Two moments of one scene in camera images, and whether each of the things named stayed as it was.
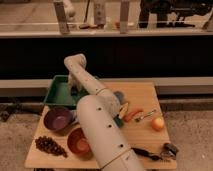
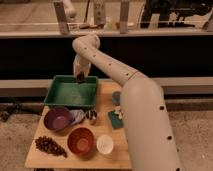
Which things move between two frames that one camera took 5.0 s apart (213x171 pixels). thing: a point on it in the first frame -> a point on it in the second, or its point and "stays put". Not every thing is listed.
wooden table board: [62, 142] stays put
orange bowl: [78, 144] stays put
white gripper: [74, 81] -> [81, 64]
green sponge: [118, 122] stays put
